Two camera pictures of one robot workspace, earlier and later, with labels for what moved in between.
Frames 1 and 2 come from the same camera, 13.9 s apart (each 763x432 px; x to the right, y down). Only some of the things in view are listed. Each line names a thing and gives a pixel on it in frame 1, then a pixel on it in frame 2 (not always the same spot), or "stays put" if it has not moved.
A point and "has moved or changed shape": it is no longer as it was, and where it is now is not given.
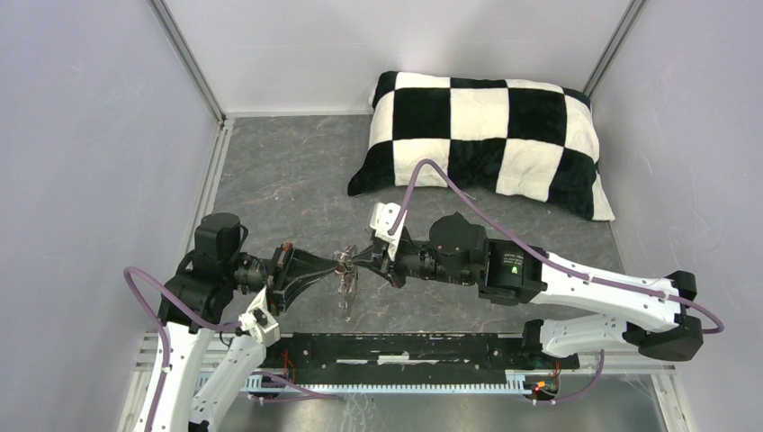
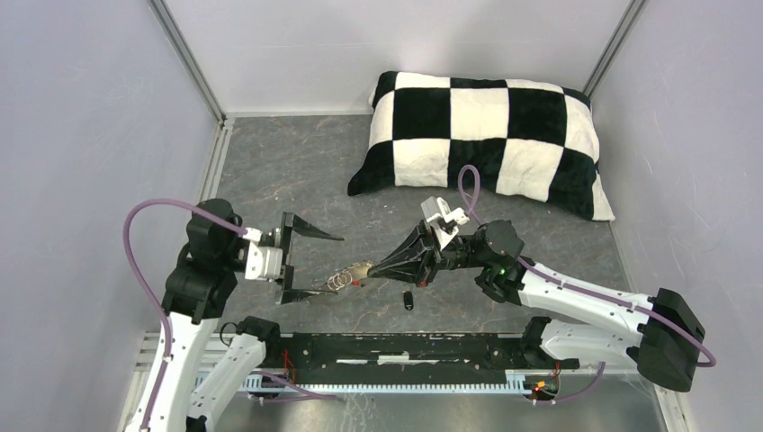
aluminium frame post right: x=622 y=31 stays put
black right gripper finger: x=364 y=256 -> x=416 y=245
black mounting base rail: x=405 y=357 stays put
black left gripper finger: x=304 y=265 -> x=305 y=228
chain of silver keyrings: x=348 y=274 has moved or changed shape
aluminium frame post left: x=184 y=50 stays put
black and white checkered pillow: x=530 y=140 stays put
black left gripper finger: x=300 y=284 -> x=289 y=296
